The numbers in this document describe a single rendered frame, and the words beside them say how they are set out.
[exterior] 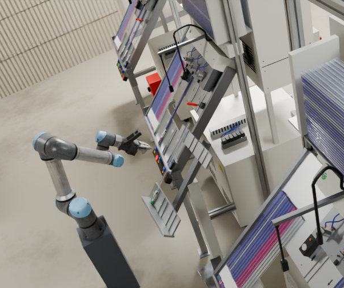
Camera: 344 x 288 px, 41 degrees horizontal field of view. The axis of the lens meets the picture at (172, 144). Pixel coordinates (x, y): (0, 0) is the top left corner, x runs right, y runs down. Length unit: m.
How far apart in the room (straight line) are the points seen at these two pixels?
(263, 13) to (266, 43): 0.16
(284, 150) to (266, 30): 0.81
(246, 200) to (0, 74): 3.96
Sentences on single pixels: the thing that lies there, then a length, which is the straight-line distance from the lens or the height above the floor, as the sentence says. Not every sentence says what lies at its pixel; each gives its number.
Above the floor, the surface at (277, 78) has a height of 1.07.
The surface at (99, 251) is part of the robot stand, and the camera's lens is 2.81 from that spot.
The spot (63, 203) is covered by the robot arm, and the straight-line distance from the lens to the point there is 2.74.
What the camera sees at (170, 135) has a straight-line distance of 2.82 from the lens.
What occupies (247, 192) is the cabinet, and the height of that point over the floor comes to 0.35.
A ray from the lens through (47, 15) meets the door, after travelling 5.96.
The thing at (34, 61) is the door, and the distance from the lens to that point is 6.10.
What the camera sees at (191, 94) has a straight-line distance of 2.72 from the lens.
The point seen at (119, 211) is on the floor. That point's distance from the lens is 3.68.
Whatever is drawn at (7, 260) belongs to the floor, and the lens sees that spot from 3.86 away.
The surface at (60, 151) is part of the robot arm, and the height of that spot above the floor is 1.14.
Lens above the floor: 2.43
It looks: 36 degrees down
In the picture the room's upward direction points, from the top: 19 degrees counter-clockwise
